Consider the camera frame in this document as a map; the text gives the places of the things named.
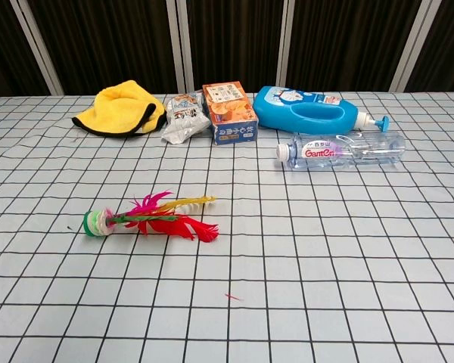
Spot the orange and blue snack box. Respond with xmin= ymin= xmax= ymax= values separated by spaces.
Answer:
xmin=201 ymin=82 xmax=260 ymax=146

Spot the clear plastic water bottle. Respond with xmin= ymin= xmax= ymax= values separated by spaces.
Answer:
xmin=275 ymin=130 xmax=406 ymax=170

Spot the silver snack bag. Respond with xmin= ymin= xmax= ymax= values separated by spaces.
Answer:
xmin=162 ymin=92 xmax=210 ymax=145

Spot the white checkered tablecloth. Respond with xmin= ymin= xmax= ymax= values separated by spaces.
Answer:
xmin=0 ymin=90 xmax=454 ymax=363

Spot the blue detergent bottle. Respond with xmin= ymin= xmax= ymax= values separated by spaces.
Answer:
xmin=252 ymin=85 xmax=390 ymax=135

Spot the grey partition frame post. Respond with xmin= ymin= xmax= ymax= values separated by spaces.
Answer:
xmin=387 ymin=0 xmax=434 ymax=93
xmin=9 ymin=0 xmax=64 ymax=96
xmin=165 ymin=0 xmax=195 ymax=94
xmin=275 ymin=0 xmax=296 ymax=94

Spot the yellow microfibre cloth black trim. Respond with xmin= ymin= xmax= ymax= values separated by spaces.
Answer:
xmin=71 ymin=79 xmax=166 ymax=137

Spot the colourful feather shuttlecock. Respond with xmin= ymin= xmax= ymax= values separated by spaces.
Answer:
xmin=83 ymin=191 xmax=220 ymax=244

